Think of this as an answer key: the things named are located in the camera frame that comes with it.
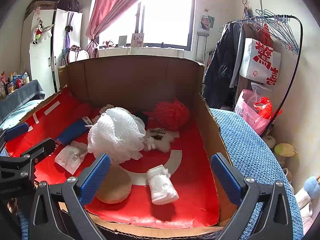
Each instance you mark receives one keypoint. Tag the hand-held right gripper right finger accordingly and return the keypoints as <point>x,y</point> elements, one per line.
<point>226,180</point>

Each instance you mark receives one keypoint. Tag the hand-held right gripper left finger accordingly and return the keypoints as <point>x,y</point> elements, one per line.
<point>96,177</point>

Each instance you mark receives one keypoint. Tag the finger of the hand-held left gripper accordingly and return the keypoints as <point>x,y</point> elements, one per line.
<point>40,150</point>
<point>16,131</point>

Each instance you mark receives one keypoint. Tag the beige round cushion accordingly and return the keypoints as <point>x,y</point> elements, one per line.
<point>113,187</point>

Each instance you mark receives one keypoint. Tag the clear plastic packet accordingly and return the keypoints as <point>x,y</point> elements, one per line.
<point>71,157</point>

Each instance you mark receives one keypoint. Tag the blue towel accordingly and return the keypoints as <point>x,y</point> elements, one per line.
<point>71,133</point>

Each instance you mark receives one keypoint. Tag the white mesh bath pouf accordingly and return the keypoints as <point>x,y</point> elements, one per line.
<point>117,135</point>

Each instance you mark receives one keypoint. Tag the red knit item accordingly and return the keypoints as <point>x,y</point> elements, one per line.
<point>83,110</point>

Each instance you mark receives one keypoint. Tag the white towel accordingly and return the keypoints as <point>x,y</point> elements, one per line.
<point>162,187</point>

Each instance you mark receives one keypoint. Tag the cream crochet item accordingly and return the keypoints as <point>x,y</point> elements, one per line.
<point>105,109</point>

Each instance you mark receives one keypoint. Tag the white plush bunny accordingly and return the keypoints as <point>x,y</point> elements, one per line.
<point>162,142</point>

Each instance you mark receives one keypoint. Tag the black knit item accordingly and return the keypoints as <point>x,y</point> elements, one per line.
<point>141,116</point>

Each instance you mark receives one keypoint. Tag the red mesh bath pouf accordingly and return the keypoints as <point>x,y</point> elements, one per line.
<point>171,115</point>

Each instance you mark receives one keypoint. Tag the cardboard box with red lining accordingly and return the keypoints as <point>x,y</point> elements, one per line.
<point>137,80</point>

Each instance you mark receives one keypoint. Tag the dark cloth covered desk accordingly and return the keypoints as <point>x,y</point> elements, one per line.
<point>22,95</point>

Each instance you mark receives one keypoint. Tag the cluster of small desk items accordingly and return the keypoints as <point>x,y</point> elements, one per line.
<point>17,82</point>

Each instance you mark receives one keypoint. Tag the white printed label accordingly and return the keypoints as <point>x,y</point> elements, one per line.
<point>88,120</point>

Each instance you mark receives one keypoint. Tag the beige plush toy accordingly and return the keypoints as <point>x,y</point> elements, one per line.
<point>268,141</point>

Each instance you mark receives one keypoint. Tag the yellow green plush toy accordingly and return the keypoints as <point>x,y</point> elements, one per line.
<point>285,150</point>

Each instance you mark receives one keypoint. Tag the pink bag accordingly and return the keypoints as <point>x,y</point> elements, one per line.
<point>245,112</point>

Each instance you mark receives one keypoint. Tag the white wardrobe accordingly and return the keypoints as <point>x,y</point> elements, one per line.
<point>40,62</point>

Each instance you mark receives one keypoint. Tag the pink bedding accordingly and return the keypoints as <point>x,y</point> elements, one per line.
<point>303,202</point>

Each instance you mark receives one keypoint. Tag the red plastic bag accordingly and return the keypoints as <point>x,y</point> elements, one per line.
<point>263,107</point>

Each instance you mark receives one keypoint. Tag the blue plush toy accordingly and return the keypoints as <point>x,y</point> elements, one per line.
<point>311,183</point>

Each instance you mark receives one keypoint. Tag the clear zip bag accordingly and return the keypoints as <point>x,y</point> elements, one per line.
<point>258,90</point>

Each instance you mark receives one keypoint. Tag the white woven bag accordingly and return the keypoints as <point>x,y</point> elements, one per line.
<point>75,55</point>

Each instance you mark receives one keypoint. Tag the hanging plush toy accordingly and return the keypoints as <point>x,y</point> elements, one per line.
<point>37,33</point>

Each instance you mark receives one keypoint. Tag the dark jacket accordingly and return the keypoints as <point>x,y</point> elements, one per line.
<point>220,72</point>

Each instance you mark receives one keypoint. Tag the white shopping bag red print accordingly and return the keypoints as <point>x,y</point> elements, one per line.
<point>247,65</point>

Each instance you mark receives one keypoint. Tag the grey garment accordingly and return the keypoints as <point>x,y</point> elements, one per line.
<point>236,62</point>

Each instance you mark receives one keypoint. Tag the small potted plant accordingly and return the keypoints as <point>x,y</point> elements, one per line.
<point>108,43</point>

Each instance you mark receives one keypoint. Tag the brown patterned bag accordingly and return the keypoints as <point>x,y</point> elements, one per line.
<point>40,6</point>

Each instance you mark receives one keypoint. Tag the white card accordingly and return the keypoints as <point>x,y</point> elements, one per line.
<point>122,40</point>

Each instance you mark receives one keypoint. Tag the black bag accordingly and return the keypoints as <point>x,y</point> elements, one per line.
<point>68,3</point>

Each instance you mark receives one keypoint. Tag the white metal stand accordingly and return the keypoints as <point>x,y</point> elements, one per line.
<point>202,33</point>

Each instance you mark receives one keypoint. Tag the black metal clothes rack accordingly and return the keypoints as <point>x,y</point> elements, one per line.
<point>300,47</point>

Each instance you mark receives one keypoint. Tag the pink curtain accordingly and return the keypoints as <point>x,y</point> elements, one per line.
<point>112,5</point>

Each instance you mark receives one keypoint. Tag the small picture frame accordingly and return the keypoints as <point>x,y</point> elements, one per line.
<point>137,40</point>

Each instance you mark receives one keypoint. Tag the wall poster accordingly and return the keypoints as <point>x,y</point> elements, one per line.
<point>206,23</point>

